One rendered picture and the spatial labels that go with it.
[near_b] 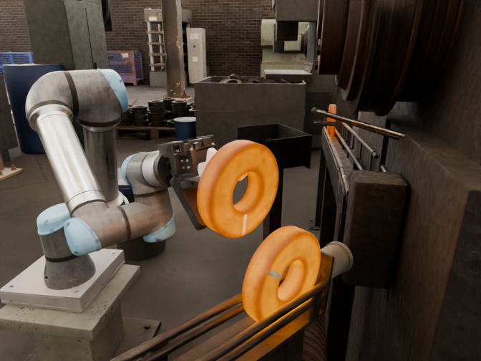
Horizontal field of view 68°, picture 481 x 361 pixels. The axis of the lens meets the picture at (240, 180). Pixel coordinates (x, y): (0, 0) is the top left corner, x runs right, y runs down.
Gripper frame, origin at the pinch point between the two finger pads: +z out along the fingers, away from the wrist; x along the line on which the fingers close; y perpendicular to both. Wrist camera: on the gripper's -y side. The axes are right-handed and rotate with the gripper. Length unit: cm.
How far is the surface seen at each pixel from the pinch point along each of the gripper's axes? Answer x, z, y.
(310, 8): 250, -146, 91
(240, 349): -12.6, 7.9, -19.5
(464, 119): 30.7, 23.3, 1.9
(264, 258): -5.3, 7.6, -10.3
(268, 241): -3.1, 6.8, -8.7
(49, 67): 89, -347, 94
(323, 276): 7.6, 7.4, -18.8
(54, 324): -18, -69, -38
